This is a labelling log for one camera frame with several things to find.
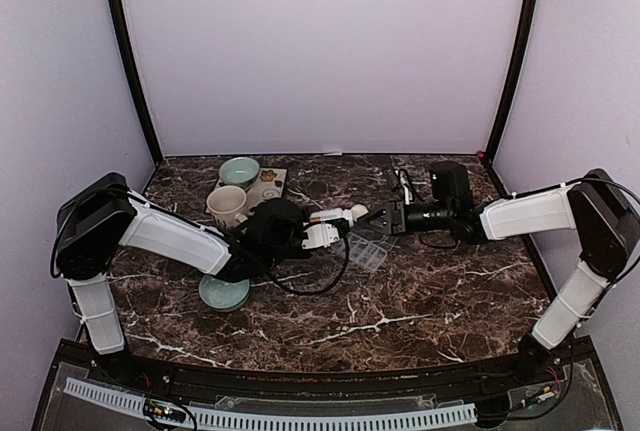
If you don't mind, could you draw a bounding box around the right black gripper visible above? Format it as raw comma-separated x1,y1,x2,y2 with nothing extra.
358,199,454,237

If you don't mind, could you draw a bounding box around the clear plastic pill organizer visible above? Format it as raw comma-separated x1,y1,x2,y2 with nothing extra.
348,228,398,272

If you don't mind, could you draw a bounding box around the white bottle cap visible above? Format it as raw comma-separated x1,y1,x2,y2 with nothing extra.
350,204,368,220

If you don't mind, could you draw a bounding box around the white pill bottle orange label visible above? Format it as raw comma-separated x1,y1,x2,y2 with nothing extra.
309,208,354,227

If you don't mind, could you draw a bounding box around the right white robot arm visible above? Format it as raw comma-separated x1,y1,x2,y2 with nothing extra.
356,161,639,385

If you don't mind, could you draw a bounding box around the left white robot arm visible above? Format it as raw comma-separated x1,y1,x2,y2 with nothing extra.
50,173,311,387

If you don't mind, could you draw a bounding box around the square floral plate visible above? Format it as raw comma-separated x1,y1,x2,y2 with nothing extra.
213,167,287,206

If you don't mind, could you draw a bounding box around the white ceramic mug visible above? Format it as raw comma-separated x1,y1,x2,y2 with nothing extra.
206,185,248,229

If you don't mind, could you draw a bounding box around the celadon bowl on plate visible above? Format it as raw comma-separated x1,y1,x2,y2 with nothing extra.
218,157,260,188

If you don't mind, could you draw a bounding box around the celadon bowl front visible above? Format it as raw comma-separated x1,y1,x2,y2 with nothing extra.
198,275,250,312

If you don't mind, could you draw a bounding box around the black front rail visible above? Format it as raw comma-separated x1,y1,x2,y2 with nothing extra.
48,337,607,403

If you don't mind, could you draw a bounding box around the white slotted cable duct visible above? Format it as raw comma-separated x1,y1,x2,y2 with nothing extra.
63,378,478,430

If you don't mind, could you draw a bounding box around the right black frame post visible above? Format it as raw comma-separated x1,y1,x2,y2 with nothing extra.
484,0,537,166

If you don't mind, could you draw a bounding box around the black frame post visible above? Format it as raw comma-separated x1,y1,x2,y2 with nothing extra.
107,0,164,166
484,0,537,166

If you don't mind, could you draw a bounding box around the left black frame post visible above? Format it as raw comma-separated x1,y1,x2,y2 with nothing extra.
107,0,164,166

